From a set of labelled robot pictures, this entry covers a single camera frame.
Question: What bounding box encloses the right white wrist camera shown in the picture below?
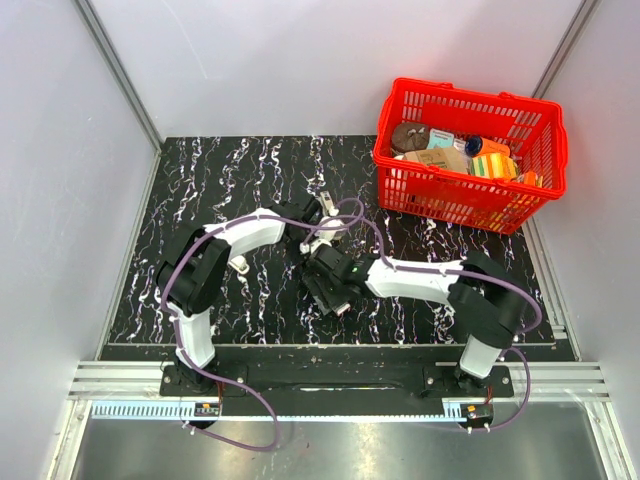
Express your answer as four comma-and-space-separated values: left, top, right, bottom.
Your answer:
299, 238, 332, 256

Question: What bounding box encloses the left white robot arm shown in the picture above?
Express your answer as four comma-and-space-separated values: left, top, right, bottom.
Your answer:
155, 196, 322, 396

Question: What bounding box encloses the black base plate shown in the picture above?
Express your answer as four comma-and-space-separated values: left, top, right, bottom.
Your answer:
99, 342, 514, 406

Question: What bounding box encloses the brown cardboard box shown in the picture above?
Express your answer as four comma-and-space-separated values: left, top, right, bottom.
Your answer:
403, 147, 469, 174

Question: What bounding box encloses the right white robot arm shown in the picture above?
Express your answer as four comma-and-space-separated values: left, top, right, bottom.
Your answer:
300, 240, 541, 396

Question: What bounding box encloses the brown round object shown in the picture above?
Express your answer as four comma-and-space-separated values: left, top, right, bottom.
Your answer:
391, 122, 429, 156

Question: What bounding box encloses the yellow green sponge pack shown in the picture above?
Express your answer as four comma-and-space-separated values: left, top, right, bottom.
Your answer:
470, 153, 519, 180

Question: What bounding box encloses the orange bottle blue cap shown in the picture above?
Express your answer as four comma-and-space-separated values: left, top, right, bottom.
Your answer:
464, 135, 511, 157

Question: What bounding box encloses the black grey stapler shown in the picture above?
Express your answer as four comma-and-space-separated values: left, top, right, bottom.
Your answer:
319, 191, 339, 217

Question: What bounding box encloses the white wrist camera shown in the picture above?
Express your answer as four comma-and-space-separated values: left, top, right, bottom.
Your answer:
315, 217, 348, 243
299, 238, 332, 256

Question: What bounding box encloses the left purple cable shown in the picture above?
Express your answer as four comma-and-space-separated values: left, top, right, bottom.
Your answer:
160, 197, 365, 451

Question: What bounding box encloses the aluminium rail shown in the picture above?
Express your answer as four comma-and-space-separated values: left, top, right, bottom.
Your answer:
69, 362, 609, 423

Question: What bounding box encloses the staple box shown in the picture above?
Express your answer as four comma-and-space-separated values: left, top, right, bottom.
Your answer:
332, 302, 351, 316

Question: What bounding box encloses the orange snack packet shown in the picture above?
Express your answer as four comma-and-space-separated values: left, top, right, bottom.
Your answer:
512, 170, 543, 188

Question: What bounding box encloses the red plastic basket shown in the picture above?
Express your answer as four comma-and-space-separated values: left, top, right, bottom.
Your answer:
373, 78, 568, 234

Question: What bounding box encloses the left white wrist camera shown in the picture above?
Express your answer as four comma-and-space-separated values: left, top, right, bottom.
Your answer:
315, 217, 348, 243

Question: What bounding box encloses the teal white card box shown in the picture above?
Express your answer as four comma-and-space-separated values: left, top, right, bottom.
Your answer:
427, 128, 455, 149

